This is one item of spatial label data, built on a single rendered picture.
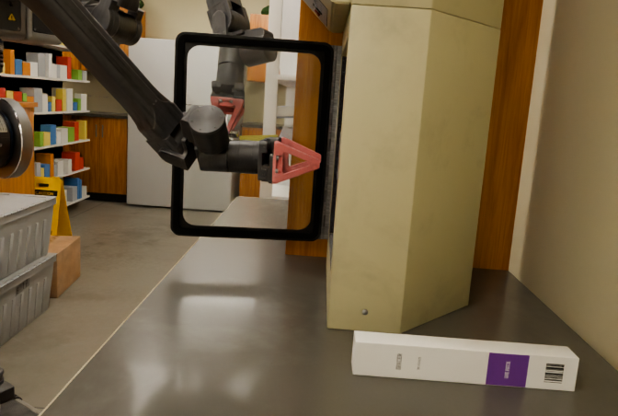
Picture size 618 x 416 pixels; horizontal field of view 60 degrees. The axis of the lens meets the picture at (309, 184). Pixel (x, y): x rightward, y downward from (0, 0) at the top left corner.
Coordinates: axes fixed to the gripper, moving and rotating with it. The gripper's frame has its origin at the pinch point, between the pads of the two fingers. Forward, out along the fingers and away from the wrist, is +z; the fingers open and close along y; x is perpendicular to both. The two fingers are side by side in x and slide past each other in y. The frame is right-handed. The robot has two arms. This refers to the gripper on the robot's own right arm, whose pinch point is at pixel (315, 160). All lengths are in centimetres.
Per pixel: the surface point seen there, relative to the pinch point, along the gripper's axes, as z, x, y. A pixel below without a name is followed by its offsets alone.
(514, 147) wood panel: 41.0, -2.9, 23.3
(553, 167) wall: 46.4, 0.2, 15.8
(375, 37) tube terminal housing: 7.7, -19.1, -14.6
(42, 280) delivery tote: -151, 93, 183
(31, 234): -150, 64, 172
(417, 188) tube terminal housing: 15.3, 1.7, -13.7
